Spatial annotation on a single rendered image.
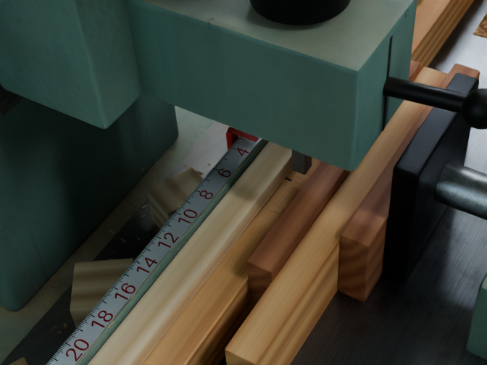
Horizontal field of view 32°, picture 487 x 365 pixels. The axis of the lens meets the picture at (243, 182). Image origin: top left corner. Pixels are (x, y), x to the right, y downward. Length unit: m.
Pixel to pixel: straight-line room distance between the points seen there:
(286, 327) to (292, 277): 0.03
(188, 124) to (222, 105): 0.31
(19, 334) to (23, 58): 0.24
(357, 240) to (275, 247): 0.05
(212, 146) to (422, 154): 0.32
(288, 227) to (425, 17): 0.24
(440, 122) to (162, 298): 0.18
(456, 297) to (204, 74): 0.20
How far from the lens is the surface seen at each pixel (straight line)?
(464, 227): 0.57
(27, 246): 0.64
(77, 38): 0.45
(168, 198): 0.67
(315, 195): 0.50
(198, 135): 0.77
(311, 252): 0.48
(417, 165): 0.46
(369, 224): 0.49
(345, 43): 0.42
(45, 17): 0.46
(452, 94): 0.43
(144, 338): 0.45
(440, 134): 0.48
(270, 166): 0.52
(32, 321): 0.66
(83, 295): 0.62
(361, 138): 0.44
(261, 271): 0.47
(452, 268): 0.54
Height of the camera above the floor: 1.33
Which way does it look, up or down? 47 degrees down
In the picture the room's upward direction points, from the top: 5 degrees counter-clockwise
